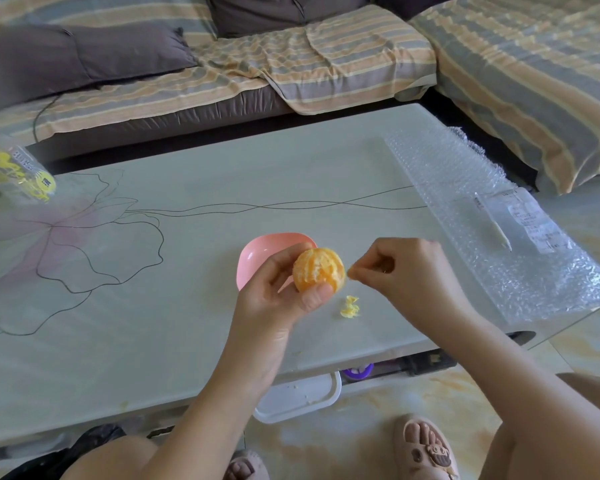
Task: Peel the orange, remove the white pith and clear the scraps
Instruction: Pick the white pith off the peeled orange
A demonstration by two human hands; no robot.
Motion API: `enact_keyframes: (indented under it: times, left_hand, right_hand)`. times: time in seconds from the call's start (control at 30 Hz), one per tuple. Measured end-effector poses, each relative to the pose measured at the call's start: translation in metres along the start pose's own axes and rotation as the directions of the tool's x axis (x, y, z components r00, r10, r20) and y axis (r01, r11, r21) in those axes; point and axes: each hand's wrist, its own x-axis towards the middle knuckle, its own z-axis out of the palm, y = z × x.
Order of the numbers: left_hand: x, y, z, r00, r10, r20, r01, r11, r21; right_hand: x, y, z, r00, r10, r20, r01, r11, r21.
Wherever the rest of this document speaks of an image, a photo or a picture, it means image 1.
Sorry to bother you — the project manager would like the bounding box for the dark brown sofa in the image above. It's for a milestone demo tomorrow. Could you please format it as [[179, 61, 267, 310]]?
[[25, 84, 539, 191]]

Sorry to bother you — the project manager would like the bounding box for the clear bottle yellow label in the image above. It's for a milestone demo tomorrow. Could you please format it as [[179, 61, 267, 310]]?
[[0, 137, 57, 203]]

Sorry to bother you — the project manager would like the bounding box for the grey upright cushion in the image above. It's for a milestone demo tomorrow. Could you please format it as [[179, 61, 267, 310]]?
[[205, 0, 372, 39]]

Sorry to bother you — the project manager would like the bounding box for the thin white stick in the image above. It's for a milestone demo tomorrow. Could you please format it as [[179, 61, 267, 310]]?
[[475, 193, 513, 251]]

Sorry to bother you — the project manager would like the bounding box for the striped sofa sheet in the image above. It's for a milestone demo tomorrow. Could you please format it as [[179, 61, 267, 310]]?
[[0, 4, 439, 145], [409, 0, 600, 195]]

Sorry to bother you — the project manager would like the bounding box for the person's right foot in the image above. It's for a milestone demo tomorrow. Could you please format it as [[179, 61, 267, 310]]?
[[393, 413, 460, 480]]

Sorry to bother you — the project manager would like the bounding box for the person's right forearm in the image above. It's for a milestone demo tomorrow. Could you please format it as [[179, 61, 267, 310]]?
[[437, 309, 600, 480]]

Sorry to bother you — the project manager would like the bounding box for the black box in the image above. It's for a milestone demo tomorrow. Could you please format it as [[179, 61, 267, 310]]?
[[402, 349, 459, 377]]

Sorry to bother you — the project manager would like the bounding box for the person's left hand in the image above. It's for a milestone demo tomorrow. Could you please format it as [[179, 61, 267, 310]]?
[[213, 243, 336, 395]]

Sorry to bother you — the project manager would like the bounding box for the clear plastic bag paper label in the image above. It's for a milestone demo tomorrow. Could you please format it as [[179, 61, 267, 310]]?
[[473, 188, 576, 255]]

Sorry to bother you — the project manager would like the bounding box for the person's left foot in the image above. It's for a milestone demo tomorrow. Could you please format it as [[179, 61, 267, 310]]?
[[222, 449, 270, 480]]

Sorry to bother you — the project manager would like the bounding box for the pink plastic dish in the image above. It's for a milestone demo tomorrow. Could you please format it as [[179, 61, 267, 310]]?
[[235, 232, 319, 291]]

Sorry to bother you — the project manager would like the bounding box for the grey flat pillow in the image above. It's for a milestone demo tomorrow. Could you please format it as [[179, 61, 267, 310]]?
[[0, 23, 199, 115]]

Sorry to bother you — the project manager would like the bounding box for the dark purple cushion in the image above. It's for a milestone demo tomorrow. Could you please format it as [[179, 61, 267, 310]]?
[[375, 0, 463, 21]]

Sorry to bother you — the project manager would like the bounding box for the person's left forearm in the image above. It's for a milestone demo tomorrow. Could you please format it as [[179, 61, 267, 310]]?
[[137, 367, 269, 480]]

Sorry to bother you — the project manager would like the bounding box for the person's foot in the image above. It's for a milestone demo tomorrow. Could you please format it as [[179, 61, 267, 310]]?
[[222, 449, 270, 480], [393, 413, 460, 480]]

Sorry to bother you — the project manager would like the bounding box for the black plastic bag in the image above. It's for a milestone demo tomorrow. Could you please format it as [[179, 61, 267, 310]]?
[[0, 423, 127, 480]]

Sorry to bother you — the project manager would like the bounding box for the person's leg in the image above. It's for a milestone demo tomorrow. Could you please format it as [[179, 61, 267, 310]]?
[[59, 434, 159, 480], [477, 373, 600, 480]]

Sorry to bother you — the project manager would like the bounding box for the orange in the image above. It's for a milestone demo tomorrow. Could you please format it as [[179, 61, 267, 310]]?
[[292, 247, 347, 295]]

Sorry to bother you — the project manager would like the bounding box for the white plastic container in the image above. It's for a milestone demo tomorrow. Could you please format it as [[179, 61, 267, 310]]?
[[252, 371, 343, 425]]

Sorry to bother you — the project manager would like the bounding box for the person's right leg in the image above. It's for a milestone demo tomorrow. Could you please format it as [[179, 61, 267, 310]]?
[[477, 373, 600, 480]]

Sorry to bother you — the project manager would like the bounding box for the person's right hand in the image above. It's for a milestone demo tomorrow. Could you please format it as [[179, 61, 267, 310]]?
[[346, 238, 473, 335]]

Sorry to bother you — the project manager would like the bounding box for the person's left leg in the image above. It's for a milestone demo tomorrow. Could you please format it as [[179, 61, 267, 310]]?
[[59, 434, 159, 480]]

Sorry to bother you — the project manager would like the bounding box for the clear bubble wrap sheet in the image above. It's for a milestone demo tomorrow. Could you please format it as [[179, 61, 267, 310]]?
[[383, 127, 600, 325]]

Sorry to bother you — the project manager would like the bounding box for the black cable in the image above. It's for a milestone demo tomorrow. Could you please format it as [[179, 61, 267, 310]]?
[[32, 94, 61, 143]]

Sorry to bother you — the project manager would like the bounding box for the purple plastic ring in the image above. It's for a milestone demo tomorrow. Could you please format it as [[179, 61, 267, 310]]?
[[341, 363, 375, 381]]

